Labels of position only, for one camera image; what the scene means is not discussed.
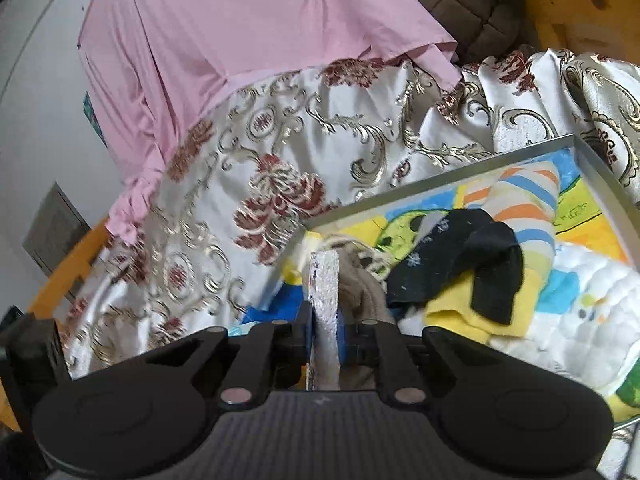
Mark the yellow sock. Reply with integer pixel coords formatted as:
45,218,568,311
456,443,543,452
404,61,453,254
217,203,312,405
424,255,543,337

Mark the silver grey pad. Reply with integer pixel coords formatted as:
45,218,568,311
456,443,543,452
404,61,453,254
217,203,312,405
305,249,344,392

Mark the beige burlap bag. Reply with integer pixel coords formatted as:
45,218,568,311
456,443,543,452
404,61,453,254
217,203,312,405
320,237,398,391

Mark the grey wall panel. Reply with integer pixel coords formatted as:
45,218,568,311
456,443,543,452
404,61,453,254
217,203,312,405
22,182,94,279

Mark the floral satin blanket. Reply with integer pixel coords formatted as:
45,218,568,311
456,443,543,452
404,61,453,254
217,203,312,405
65,47,640,480

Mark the striped sock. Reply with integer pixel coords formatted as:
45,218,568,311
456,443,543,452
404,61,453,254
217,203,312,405
462,160,561,261

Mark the wooden bed frame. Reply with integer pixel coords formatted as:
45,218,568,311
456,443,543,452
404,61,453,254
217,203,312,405
0,0,640,433

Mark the grey tray with cartoon print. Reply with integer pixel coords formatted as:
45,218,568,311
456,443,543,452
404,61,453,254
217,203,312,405
240,132,640,433

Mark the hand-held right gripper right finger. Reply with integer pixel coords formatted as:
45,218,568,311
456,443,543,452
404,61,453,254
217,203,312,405
338,310,505,407

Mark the pink bed sheet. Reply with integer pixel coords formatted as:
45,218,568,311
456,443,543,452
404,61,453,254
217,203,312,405
77,0,462,247

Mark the black sock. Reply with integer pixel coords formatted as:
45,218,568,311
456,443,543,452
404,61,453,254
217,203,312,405
385,208,525,326

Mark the brown quilted jacket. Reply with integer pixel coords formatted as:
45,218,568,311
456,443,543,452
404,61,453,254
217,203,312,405
395,0,532,67

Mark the white quilted cloth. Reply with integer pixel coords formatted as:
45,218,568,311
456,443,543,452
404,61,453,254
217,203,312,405
490,242,640,411

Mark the teal wall poster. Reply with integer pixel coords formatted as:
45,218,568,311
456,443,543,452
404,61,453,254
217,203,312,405
82,91,108,150

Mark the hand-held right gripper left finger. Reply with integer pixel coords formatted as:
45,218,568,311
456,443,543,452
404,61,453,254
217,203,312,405
142,302,316,407

